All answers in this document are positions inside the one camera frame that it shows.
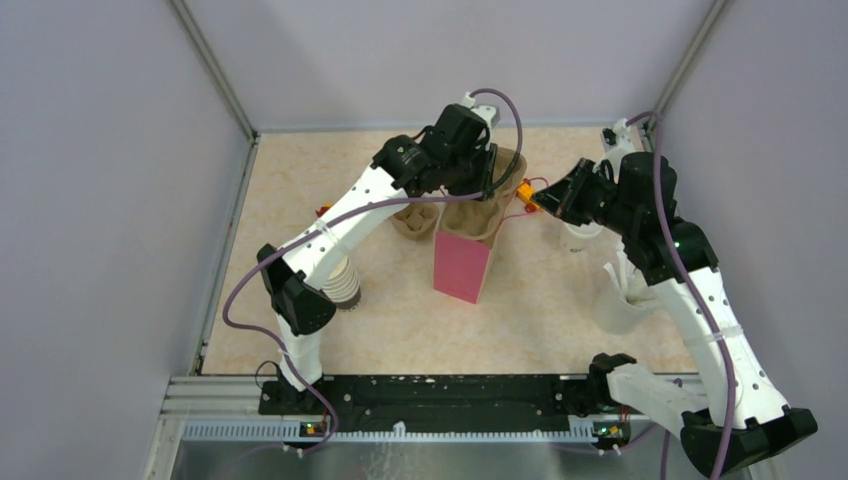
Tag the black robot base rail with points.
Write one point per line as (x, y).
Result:
(521, 403)

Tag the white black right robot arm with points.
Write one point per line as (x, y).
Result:
(741, 418)

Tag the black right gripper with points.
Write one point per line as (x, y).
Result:
(561, 198)

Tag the yellow toy brick car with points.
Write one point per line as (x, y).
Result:
(524, 193)

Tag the pink paper gift bag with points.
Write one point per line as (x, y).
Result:
(461, 266)

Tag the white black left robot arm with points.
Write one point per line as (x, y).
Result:
(295, 273)

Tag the red toy brick car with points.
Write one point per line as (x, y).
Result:
(323, 209)

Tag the stack of paper cups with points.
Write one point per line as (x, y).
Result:
(343, 287)

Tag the brown cardboard cup carrier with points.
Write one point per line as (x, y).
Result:
(416, 221)
(480, 221)

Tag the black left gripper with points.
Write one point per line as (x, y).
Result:
(486, 157)

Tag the white paper coffee cup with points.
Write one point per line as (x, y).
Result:
(577, 238)

